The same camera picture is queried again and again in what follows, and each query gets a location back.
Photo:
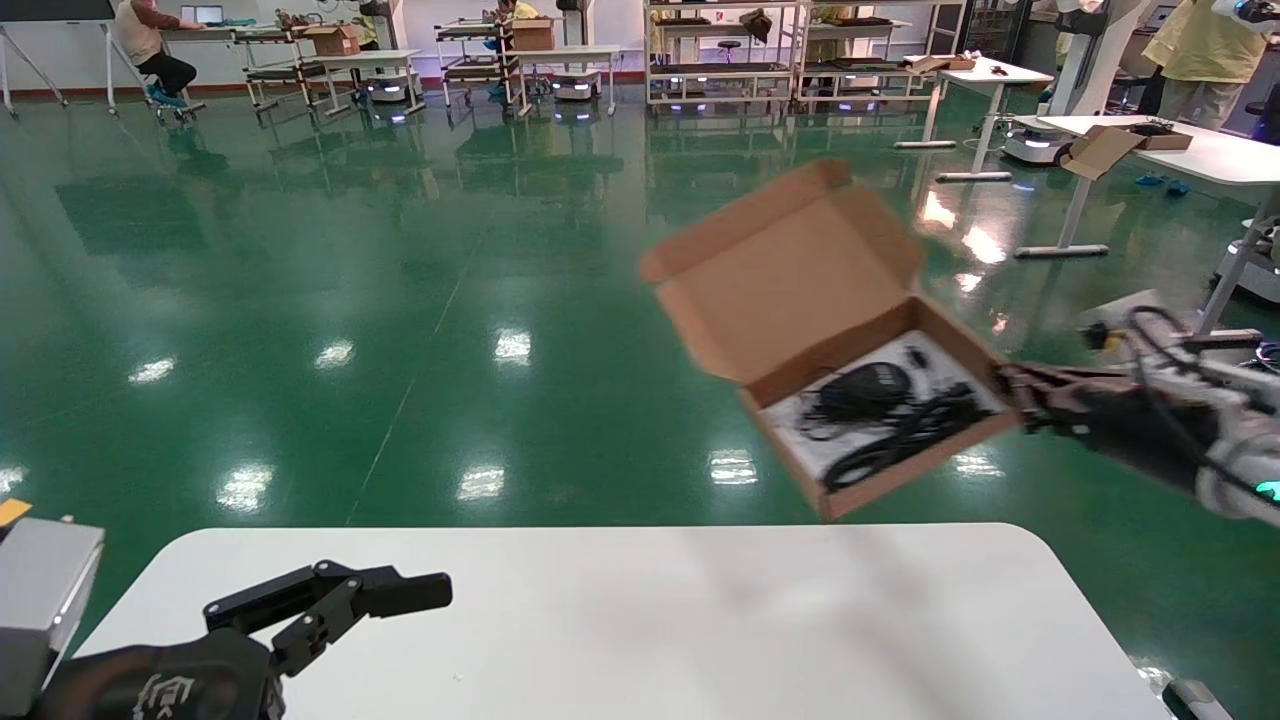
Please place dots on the black covered right gripper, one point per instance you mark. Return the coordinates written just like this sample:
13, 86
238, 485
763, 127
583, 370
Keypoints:
1150, 430

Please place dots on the black covered left gripper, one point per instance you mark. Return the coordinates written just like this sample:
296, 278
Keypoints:
180, 680

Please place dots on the brown cardboard storage box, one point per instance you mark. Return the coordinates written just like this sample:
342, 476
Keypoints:
790, 290

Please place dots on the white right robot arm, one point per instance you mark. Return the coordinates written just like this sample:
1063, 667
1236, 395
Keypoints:
1250, 460

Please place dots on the open flat cardboard box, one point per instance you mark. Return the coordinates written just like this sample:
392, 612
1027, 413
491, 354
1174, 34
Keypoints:
1100, 150

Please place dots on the flat brown cardboard box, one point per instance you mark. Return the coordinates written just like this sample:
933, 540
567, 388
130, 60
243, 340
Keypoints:
930, 64

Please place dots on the white printed paper manual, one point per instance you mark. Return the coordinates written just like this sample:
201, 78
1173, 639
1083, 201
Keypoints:
940, 360

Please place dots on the person yellow coat dark trousers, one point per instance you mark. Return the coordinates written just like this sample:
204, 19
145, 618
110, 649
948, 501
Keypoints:
1152, 95

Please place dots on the white table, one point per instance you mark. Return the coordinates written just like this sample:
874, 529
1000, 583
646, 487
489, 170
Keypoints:
370, 58
570, 52
1010, 75

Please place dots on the small white grey device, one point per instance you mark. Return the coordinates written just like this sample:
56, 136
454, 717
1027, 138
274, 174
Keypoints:
1195, 702

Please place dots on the tall white wheeled robot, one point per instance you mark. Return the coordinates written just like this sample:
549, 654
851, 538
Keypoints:
1090, 60

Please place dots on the white metal shelf rack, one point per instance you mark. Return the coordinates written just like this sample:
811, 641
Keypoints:
720, 68
870, 65

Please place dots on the person yellow coat beige trousers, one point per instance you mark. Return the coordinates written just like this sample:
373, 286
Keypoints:
1205, 45

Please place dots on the dark brown bag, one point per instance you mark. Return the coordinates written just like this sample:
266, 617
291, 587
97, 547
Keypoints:
758, 25

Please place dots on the small black stool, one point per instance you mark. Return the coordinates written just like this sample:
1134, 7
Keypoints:
732, 44

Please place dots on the black round stool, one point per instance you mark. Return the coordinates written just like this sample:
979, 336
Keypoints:
185, 110

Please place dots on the metal trolley rack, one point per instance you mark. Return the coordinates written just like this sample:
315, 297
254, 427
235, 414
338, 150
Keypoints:
470, 70
275, 72

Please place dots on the long white desk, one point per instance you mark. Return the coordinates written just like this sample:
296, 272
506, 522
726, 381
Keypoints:
225, 33

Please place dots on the person in yellow coat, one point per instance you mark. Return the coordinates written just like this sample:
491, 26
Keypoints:
522, 11
368, 28

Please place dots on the person in beige top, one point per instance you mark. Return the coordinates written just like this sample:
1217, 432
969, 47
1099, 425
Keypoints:
145, 35

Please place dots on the open laptop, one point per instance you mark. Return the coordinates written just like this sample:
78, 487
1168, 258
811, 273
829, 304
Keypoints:
210, 15

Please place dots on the black screen on stand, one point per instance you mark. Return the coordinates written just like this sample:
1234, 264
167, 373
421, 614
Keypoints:
50, 8

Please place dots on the yellow tag on right camera box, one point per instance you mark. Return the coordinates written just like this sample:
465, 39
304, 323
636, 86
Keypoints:
1105, 337

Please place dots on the yellow tag on camera box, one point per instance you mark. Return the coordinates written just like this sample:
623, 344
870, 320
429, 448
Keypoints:
12, 511
1105, 337

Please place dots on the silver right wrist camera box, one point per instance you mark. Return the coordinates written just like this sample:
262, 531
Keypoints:
1110, 312

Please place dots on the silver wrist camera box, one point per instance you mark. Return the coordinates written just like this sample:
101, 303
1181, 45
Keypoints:
1110, 312
40, 590

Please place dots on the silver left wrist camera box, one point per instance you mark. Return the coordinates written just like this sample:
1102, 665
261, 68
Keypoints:
40, 590

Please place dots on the metal stand frame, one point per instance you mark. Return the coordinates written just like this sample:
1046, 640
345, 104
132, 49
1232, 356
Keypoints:
1220, 155

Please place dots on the yellow tag on left camera box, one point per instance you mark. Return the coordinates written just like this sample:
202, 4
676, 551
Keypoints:
12, 511

